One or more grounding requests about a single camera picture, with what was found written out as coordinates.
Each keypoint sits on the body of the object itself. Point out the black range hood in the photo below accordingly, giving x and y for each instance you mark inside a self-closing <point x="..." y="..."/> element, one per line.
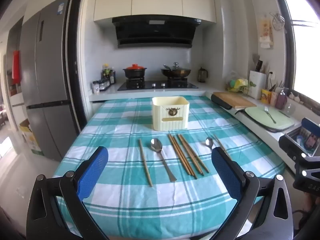
<point x="155" y="32"/>

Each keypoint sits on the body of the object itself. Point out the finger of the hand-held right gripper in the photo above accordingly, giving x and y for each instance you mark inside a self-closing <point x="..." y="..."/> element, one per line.
<point x="311" y="126"/>
<point x="290" y="146"/>

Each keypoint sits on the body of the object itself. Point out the black tray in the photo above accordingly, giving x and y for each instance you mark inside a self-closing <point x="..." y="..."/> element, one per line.
<point x="241" y="110"/>

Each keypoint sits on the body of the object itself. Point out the white knife block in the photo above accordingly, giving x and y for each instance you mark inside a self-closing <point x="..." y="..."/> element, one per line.
<point x="257" y="85"/>

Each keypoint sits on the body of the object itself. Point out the yellow and green bag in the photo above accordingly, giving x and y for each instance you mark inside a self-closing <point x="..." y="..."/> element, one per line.
<point x="240" y="83"/>

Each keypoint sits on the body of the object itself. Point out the red hanging cloth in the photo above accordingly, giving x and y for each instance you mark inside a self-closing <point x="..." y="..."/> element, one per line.
<point x="16" y="67"/>

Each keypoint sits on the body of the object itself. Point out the small yellow packet box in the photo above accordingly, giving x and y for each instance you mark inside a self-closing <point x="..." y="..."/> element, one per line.
<point x="266" y="96"/>

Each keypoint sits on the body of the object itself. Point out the yellow cap oil bottle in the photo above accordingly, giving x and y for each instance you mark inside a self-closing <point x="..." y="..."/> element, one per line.
<point x="106" y="71"/>

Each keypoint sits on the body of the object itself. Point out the dark sauce bottle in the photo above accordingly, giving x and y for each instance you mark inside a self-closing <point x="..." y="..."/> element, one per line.
<point x="112" y="77"/>

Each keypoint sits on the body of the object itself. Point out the window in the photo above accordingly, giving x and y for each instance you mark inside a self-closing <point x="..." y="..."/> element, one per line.
<point x="305" y="55"/>

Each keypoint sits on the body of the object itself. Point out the grey refrigerator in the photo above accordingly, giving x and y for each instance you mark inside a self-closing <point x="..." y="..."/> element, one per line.
<point x="47" y="80"/>

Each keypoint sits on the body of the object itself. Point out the printed wall hanging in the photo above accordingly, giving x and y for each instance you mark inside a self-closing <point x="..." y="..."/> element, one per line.
<point x="265" y="32"/>

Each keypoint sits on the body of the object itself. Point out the glass french press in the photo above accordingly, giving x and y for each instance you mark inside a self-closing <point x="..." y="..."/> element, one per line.
<point x="202" y="75"/>

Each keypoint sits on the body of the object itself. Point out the person's right hand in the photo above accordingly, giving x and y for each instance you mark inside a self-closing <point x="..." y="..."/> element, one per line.
<point x="308" y="203"/>

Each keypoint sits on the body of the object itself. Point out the wooden cutting board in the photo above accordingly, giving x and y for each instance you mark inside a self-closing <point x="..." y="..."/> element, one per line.
<point x="235" y="100"/>

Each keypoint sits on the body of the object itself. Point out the light green cutting board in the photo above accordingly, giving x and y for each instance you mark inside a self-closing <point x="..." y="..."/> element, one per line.
<point x="260" y="118"/>

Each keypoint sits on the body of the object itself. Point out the dark frying pan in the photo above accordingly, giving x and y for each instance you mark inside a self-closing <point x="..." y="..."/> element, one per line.
<point x="176" y="73"/>

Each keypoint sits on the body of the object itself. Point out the cream ribbed utensil holder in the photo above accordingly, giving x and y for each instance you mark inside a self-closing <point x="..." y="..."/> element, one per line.
<point x="170" y="115"/>

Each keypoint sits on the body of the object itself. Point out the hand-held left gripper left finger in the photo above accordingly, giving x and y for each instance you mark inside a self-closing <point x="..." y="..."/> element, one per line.
<point x="93" y="170"/>

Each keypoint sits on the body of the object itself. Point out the row of spice jars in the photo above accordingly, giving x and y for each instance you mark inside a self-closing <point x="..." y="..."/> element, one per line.
<point x="100" y="85"/>

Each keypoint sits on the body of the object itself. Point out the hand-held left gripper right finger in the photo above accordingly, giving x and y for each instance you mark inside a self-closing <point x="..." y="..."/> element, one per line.
<point x="223" y="167"/>

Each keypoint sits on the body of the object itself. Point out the clear drinking glass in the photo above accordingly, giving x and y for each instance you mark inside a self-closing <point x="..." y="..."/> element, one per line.
<point x="290" y="108"/>

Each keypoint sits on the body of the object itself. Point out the steel fork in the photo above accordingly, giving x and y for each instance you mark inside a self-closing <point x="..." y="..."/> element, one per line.
<point x="270" y="115"/>

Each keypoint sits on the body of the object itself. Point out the glass pan lid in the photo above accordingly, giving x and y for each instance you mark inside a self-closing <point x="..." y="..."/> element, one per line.
<point x="176" y="67"/>

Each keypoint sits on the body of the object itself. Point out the pink utensil cup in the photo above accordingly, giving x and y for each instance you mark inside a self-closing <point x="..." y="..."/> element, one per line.
<point x="273" y="98"/>

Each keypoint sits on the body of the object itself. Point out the black glass gas stove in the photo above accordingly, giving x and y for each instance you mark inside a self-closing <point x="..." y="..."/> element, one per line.
<point x="157" y="85"/>

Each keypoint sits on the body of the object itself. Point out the steel spoon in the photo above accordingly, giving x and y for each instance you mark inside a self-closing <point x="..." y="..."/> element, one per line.
<point x="209" y="142"/>
<point x="156" y="145"/>

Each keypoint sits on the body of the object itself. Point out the yellow printed cardboard box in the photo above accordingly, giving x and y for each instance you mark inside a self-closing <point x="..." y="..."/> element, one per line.
<point x="31" y="137"/>

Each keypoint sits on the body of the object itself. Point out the purple soap bottle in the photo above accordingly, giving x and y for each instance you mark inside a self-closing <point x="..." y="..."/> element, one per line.
<point x="281" y="101"/>

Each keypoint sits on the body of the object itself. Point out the black clay pot red lid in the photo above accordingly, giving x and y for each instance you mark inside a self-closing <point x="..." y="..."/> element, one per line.
<point x="135" y="72"/>

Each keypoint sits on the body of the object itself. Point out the teal plaid tablecloth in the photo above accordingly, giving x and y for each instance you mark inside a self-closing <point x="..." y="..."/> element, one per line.
<point x="125" y="205"/>

